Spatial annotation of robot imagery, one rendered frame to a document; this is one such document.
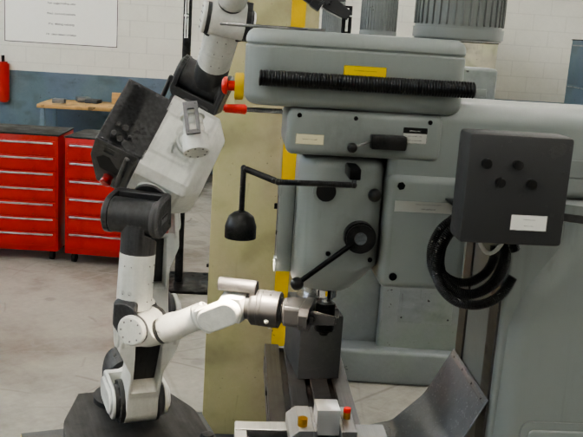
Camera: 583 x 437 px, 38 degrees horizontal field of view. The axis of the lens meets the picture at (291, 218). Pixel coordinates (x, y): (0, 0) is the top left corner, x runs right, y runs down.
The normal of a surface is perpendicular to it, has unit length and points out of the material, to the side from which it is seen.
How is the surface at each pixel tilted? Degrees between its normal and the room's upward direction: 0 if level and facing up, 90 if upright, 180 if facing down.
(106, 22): 90
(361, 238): 90
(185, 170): 58
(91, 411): 0
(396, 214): 90
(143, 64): 90
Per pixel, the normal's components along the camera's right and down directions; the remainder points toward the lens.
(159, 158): 0.34, -0.33
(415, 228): 0.06, 0.22
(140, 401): 0.33, 0.45
